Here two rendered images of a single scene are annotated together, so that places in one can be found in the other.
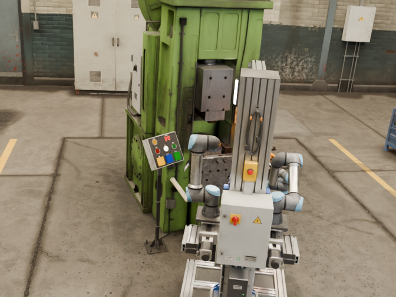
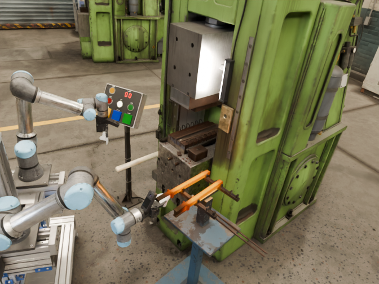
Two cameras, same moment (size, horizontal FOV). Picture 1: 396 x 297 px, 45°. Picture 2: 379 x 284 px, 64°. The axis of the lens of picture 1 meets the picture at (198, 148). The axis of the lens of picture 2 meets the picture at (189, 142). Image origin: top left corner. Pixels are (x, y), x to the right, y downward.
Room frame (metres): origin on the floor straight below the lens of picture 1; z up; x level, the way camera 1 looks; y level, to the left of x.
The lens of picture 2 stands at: (3.69, -1.90, 2.15)
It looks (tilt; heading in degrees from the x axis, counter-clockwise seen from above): 32 degrees down; 69
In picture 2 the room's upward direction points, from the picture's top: 6 degrees clockwise
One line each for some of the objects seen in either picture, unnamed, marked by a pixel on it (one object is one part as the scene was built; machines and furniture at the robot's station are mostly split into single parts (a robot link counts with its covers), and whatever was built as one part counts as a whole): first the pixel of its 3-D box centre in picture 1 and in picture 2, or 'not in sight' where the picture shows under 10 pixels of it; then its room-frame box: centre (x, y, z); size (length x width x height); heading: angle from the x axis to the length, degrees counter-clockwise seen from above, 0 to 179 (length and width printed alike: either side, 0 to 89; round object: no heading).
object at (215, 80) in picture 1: (212, 84); (211, 59); (4.49, -0.10, 1.56); 0.42 x 0.39 x 0.40; 22
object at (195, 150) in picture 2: (225, 148); (198, 152); (4.41, -0.28, 0.95); 0.12 x 0.08 x 0.06; 22
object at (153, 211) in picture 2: not in sight; (148, 209); (3.95, -0.74, 0.94); 0.12 x 0.08 x 0.09; 26
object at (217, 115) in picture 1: (206, 109); (202, 92); (4.48, -0.06, 1.32); 0.42 x 0.20 x 0.10; 22
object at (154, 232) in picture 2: not in sight; (164, 233); (4.24, -0.16, 0.01); 0.58 x 0.39 x 0.01; 112
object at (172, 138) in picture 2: (204, 143); (197, 134); (4.48, -0.06, 0.96); 0.42 x 0.20 x 0.09; 22
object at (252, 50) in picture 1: (233, 118); (252, 129); (4.76, -0.35, 1.15); 0.44 x 0.26 x 2.30; 22
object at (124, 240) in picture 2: (283, 187); (123, 233); (3.82, -0.79, 0.85); 0.11 x 0.08 x 0.11; 85
